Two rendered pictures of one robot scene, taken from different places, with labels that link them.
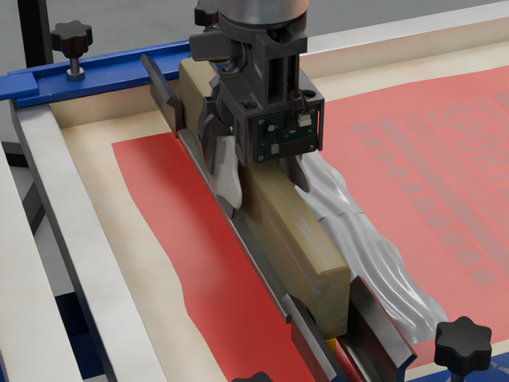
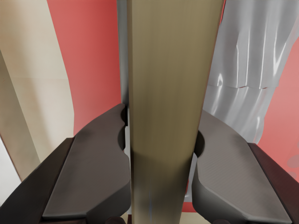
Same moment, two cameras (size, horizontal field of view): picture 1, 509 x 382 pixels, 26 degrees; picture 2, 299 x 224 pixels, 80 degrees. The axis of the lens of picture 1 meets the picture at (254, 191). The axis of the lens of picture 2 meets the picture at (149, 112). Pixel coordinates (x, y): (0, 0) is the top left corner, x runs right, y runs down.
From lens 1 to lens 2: 100 cm
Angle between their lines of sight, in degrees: 81
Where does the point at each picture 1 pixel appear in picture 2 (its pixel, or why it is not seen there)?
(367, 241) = (244, 130)
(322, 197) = (257, 53)
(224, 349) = not seen: hidden behind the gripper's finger
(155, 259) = (54, 73)
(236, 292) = not seen: hidden behind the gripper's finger
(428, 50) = not seen: outside the picture
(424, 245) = (283, 140)
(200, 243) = (103, 67)
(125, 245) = (21, 39)
